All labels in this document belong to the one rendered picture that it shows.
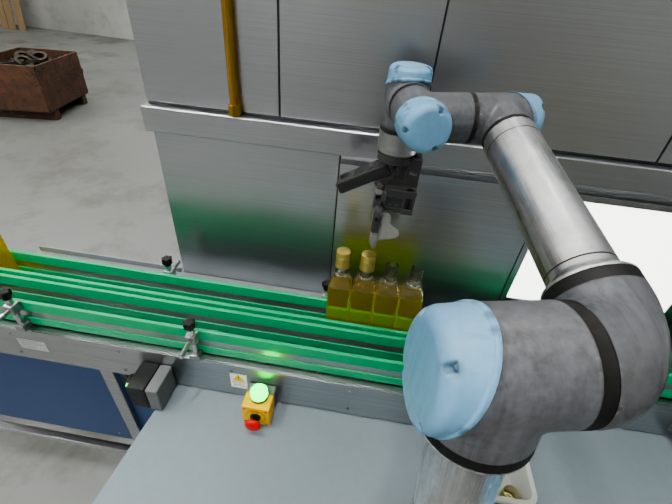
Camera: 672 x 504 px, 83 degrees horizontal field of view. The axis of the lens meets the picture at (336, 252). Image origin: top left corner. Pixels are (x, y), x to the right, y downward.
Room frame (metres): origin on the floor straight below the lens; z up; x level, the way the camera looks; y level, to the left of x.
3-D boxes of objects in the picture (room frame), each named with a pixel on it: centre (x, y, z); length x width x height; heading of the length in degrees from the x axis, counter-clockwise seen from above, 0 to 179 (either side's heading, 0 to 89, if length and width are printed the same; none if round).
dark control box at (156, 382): (0.55, 0.44, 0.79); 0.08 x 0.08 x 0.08; 85
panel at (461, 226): (0.81, -0.44, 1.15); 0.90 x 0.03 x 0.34; 85
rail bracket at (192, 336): (0.56, 0.32, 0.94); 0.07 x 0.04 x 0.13; 175
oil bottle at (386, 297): (0.70, -0.13, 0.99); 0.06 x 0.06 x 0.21; 85
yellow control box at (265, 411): (0.53, 0.16, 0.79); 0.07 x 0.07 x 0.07; 85
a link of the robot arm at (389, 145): (0.71, -0.10, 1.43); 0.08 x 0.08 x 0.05
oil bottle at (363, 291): (0.70, -0.08, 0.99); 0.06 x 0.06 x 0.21; 85
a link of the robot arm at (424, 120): (0.60, -0.13, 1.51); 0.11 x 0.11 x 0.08; 6
